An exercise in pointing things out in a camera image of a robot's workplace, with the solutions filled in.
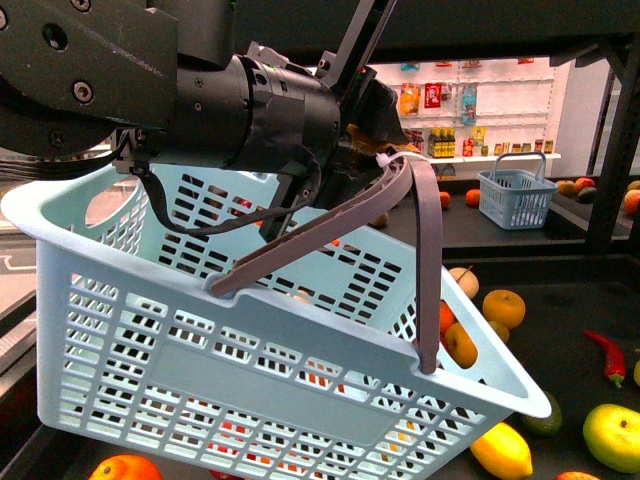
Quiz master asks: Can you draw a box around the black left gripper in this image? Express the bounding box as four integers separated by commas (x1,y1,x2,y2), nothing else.
271,40,407,210

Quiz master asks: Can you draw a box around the green apple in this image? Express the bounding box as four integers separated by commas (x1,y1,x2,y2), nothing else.
583,404,639,474

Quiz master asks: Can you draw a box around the white zip tie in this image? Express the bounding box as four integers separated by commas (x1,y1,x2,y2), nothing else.
375,151,427,172

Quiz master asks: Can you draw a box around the grey basket handle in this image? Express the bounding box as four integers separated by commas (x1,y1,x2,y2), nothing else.
207,152,442,374

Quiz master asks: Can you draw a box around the light blue shopping basket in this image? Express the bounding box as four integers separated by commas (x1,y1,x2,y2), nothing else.
2,167,550,479

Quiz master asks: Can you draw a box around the cream pear with stem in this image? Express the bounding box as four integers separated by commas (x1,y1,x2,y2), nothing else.
448,266,480,300

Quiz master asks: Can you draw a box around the green avocado front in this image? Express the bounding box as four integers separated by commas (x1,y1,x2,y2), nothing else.
519,391,563,438

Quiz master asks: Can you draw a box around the red chili pepper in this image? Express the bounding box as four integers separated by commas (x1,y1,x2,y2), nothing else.
584,330,627,388

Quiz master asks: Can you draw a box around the golden apple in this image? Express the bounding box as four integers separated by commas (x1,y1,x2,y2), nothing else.
482,289,526,330

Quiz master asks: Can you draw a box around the black shelf post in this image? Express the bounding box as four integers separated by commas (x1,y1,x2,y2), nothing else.
584,32,639,255

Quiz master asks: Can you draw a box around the red apple front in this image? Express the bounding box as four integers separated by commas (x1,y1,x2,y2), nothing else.
554,470,601,480

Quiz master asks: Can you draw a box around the yellow orange apple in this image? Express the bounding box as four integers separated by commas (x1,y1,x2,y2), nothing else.
444,322,478,369

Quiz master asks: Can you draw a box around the small blue basket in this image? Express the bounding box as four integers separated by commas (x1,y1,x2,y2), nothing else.
477,152,558,231

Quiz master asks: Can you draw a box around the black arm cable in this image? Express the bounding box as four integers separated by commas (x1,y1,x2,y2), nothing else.
132,167,321,237

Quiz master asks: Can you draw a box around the orange tangerine front left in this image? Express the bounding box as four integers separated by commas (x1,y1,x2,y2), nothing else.
88,454,163,480

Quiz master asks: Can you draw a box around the yellow lemon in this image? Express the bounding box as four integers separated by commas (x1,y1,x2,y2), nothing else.
470,422,534,480

